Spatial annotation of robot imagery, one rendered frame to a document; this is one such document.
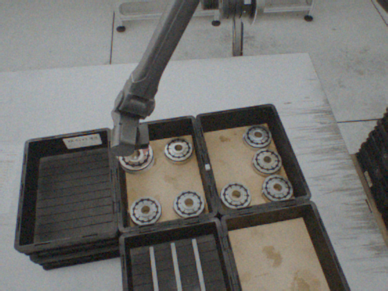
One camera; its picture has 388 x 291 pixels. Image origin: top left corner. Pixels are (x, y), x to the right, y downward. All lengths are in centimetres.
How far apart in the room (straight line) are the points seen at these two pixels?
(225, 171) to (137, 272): 45
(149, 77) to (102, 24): 256
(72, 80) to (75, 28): 157
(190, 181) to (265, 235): 31
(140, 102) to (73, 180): 56
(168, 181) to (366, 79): 211
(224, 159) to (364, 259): 60
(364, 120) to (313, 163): 127
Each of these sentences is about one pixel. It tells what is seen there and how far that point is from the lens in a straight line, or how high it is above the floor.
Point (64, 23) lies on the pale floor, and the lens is 343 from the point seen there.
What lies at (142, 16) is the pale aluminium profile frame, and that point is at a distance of 311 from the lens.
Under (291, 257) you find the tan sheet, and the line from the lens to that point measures 115.
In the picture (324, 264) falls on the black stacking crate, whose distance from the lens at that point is 115.
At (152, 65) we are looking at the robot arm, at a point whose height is 139.
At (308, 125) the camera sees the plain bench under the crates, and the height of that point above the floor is 70.
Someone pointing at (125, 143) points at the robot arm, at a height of 124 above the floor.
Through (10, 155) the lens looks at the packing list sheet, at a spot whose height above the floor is 70.
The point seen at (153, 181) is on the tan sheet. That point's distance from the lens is 123.
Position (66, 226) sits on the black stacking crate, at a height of 83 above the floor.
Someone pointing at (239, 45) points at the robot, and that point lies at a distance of 197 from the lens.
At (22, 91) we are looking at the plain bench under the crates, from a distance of 185.
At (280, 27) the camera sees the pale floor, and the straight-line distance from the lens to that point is 326.
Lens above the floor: 190
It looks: 56 degrees down
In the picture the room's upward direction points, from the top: straight up
